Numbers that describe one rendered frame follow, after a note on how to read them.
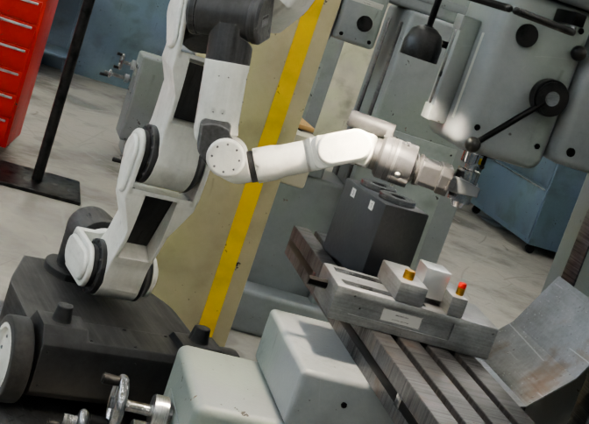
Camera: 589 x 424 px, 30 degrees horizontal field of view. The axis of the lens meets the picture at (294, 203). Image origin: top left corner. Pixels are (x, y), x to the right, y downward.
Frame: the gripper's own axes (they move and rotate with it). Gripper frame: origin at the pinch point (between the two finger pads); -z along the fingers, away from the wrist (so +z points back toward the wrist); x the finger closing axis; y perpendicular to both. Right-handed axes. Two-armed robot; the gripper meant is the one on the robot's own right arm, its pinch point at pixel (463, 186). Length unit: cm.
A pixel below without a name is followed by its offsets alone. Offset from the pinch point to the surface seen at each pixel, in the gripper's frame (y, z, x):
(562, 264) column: 12.6, -30.3, 27.5
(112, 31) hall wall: 79, 280, 853
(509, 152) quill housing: -10.0, -5.0, -8.8
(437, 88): -16.8, 12.0, -4.9
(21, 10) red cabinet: 40, 225, 396
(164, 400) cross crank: 59, 41, -15
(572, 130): -17.9, -14.7, -7.8
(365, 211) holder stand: 17.5, 15.5, 32.3
